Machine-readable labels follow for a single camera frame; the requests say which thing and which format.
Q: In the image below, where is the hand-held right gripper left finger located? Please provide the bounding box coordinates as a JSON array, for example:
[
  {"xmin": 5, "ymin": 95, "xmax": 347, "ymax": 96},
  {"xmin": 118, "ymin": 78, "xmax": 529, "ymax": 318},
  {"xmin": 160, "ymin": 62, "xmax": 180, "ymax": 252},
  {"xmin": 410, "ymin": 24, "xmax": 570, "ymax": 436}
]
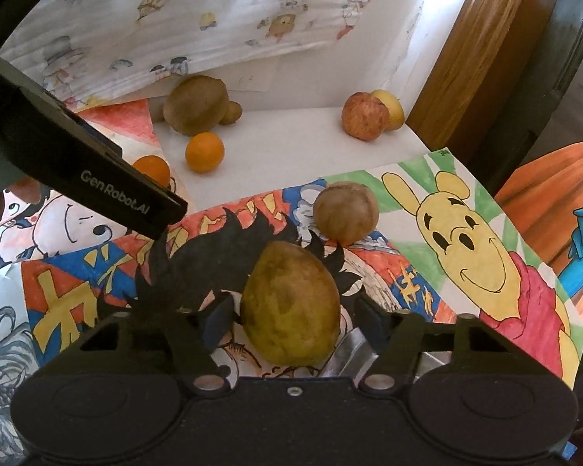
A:
[{"xmin": 44, "ymin": 295, "xmax": 237, "ymax": 394}]

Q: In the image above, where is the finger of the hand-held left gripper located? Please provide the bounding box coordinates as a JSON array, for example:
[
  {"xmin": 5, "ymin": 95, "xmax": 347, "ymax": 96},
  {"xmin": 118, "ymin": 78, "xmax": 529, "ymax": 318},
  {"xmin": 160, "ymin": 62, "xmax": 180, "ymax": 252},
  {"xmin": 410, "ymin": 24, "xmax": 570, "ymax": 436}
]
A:
[{"xmin": 53, "ymin": 101, "xmax": 126, "ymax": 159}]

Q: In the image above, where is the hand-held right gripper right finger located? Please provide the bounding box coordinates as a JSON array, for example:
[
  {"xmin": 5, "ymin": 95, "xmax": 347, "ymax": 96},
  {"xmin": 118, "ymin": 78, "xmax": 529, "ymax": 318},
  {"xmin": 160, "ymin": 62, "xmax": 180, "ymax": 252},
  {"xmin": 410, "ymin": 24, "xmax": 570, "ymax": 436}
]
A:
[{"xmin": 354, "ymin": 295, "xmax": 520, "ymax": 393}]

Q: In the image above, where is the metal tray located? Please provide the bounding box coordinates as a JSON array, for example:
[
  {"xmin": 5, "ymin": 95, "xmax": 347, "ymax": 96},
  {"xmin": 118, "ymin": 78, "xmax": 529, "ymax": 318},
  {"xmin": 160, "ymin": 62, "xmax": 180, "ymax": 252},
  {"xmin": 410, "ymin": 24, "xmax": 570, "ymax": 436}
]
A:
[{"xmin": 321, "ymin": 327, "xmax": 450, "ymax": 380}]

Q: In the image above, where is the small orange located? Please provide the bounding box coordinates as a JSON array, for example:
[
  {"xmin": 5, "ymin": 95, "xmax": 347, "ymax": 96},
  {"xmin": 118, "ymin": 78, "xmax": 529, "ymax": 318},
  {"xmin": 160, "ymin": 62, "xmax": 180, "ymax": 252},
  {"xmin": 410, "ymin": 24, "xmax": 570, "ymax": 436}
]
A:
[
  {"xmin": 185, "ymin": 132, "xmax": 225, "ymax": 174},
  {"xmin": 132, "ymin": 155, "xmax": 172, "ymax": 188}
]

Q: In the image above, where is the olive green mottled fruit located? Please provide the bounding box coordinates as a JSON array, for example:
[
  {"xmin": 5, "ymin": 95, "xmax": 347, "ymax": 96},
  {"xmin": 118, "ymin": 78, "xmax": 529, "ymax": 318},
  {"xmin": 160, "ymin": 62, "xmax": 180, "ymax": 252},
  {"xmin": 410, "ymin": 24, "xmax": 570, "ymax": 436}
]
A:
[{"xmin": 240, "ymin": 241, "xmax": 342, "ymax": 366}]

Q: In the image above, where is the large brown kiwi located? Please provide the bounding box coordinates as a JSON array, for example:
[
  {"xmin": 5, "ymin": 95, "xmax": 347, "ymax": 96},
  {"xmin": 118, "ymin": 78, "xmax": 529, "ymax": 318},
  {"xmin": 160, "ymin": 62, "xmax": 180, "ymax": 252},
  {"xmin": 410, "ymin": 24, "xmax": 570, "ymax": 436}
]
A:
[{"xmin": 163, "ymin": 75, "xmax": 230, "ymax": 137}]

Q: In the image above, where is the small brown kiwi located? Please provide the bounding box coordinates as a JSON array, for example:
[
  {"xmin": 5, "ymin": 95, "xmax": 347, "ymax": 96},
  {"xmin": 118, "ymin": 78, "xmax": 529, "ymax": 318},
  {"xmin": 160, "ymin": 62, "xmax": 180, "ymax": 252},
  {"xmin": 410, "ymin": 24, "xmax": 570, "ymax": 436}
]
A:
[{"xmin": 218, "ymin": 100, "xmax": 244, "ymax": 126}]

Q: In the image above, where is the boy face cartoon drawing sheet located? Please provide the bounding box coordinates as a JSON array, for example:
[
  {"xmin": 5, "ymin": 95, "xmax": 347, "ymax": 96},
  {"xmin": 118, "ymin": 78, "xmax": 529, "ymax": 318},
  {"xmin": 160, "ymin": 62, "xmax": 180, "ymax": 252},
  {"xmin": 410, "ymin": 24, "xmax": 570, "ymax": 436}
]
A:
[{"xmin": 0, "ymin": 98, "xmax": 188, "ymax": 275}]

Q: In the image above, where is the spiky hair cartoon drawing sheet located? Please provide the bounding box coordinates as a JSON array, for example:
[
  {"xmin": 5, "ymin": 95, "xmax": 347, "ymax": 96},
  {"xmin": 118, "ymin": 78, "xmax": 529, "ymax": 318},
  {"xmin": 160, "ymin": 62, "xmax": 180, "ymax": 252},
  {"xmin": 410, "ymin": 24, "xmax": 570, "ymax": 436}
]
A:
[{"xmin": 22, "ymin": 182, "xmax": 467, "ymax": 380}]

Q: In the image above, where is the round tan brown fruit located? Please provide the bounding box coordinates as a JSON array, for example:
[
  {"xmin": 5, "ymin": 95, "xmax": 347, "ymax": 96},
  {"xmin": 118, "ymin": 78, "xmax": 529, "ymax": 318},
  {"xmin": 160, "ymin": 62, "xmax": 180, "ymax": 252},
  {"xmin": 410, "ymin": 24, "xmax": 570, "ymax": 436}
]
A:
[{"xmin": 313, "ymin": 181, "xmax": 381, "ymax": 245}]

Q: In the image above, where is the yellow bear drawing sheet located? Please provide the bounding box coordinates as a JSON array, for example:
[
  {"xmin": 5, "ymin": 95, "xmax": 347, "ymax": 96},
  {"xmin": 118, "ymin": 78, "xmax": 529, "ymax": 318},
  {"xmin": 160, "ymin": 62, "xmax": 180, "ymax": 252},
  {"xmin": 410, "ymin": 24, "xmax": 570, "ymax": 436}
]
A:
[{"xmin": 286, "ymin": 148, "xmax": 583, "ymax": 392}]

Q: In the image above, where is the white cartoon printed blanket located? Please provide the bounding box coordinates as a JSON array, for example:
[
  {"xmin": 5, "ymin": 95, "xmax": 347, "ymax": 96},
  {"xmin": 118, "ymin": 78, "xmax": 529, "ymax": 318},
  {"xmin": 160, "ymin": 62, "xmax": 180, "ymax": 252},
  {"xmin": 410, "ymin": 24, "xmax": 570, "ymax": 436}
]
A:
[{"xmin": 0, "ymin": 0, "xmax": 386, "ymax": 113}]

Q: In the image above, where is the red apple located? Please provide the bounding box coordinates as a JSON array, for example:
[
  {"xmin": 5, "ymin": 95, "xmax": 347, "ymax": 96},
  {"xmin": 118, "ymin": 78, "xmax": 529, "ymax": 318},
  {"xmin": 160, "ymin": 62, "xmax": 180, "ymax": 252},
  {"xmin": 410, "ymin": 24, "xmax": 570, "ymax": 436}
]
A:
[{"xmin": 341, "ymin": 91, "xmax": 390, "ymax": 143}]

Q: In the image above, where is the yellow apple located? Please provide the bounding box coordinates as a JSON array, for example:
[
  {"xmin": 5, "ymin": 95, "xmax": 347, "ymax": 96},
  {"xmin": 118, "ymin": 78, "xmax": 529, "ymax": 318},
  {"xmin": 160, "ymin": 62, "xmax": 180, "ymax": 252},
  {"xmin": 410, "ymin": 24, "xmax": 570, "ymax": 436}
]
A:
[{"xmin": 370, "ymin": 89, "xmax": 406, "ymax": 132}]

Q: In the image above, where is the black door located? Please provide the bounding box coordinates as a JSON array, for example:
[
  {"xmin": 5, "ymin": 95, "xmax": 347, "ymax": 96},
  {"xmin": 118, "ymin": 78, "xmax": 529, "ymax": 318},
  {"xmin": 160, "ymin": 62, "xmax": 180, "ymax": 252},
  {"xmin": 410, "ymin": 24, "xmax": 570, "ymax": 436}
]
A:
[{"xmin": 486, "ymin": 0, "xmax": 583, "ymax": 192}]

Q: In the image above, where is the wall poster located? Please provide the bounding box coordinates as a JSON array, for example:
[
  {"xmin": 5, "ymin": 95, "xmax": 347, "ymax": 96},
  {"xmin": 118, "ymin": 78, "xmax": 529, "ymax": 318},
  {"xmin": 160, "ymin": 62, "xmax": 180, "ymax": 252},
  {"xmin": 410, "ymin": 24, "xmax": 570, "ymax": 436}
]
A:
[{"xmin": 493, "ymin": 137, "xmax": 583, "ymax": 304}]

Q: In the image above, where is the wooden door frame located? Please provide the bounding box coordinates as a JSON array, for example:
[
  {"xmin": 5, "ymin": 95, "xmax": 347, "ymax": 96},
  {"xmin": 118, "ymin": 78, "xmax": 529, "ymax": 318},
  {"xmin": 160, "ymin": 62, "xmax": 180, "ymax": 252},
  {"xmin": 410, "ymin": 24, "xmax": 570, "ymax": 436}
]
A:
[{"xmin": 407, "ymin": 0, "xmax": 573, "ymax": 152}]

